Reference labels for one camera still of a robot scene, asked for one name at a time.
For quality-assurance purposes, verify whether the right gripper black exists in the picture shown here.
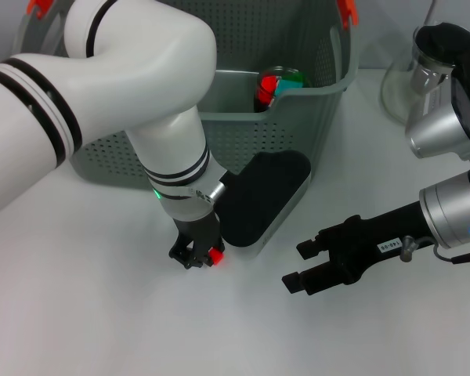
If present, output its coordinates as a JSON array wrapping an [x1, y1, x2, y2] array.
[[281, 201, 435, 296]]

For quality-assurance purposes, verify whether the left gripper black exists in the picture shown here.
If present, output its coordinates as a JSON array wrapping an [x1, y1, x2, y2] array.
[[168, 211, 226, 270]]

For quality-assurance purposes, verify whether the bright red toy brick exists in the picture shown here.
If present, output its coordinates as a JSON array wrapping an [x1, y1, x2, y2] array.
[[257, 76, 280, 106]]

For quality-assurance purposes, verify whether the teal square toy plate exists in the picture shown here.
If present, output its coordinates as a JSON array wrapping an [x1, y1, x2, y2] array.
[[275, 78, 298, 97]]

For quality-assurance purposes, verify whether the grey-green perforated storage bin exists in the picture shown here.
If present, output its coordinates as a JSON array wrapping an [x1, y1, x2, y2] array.
[[9, 0, 360, 195]]

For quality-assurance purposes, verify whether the right gripper silver plug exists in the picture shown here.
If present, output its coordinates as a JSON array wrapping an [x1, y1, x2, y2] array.
[[399, 234, 434, 262]]

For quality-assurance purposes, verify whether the glass coffee pot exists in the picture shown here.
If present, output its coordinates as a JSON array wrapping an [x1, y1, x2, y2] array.
[[380, 22, 470, 126]]

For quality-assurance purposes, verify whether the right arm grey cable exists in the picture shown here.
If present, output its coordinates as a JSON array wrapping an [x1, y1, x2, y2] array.
[[432, 244, 470, 263]]

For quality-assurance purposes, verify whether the orange bin handle clip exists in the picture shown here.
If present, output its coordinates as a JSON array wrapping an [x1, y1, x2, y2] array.
[[336, 0, 357, 31], [26, 0, 56, 19]]

